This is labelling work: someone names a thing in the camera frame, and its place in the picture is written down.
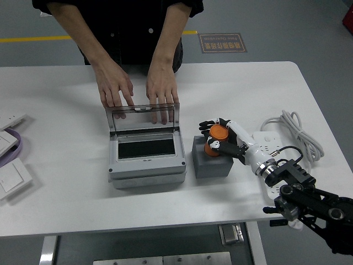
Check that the person's right hand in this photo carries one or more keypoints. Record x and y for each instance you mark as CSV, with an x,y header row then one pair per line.
x,y
113,82

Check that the person's left hand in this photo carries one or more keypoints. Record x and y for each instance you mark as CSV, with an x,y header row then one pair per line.
x,y
161,85

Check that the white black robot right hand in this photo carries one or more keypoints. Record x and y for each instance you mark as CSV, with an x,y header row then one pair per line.
x,y
253,154

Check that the orange cylinder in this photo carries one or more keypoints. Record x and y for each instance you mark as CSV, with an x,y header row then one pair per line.
x,y
219,132

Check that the grey box with clear lid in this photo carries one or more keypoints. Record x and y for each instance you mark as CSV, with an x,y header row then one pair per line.
x,y
146,168

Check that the person's right forearm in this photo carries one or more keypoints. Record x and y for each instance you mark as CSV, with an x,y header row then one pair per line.
x,y
82,38

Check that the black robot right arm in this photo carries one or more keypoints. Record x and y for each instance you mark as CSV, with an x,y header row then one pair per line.
x,y
303,193

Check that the person's left forearm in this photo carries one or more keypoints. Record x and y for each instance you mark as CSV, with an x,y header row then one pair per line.
x,y
171,36

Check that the grey cube with round hole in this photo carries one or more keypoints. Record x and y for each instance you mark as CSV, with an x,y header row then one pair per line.
x,y
212,168

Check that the white power strip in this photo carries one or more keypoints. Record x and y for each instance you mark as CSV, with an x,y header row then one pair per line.
x,y
264,138

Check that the person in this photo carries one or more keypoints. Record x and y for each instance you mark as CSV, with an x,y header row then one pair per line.
x,y
129,27

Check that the brown floor sign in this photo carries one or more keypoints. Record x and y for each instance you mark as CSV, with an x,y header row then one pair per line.
x,y
222,42

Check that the white table leg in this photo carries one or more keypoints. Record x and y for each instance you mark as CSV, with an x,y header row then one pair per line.
x,y
48,251
256,245

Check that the purple tape roll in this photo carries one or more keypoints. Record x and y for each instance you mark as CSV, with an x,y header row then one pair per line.
x,y
18,143

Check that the red object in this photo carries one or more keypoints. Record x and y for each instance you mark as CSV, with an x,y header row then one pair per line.
x,y
348,18

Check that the metal table bracket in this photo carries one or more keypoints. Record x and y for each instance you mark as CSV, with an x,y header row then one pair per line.
x,y
231,234

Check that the white wall plate with dots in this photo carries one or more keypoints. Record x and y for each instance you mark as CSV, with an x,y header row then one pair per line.
x,y
12,121

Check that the white wall switch panel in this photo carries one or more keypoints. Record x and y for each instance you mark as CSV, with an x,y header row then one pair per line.
x,y
12,178
5,142

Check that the grey metal base plate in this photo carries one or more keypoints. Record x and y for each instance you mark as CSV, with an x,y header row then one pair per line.
x,y
162,259

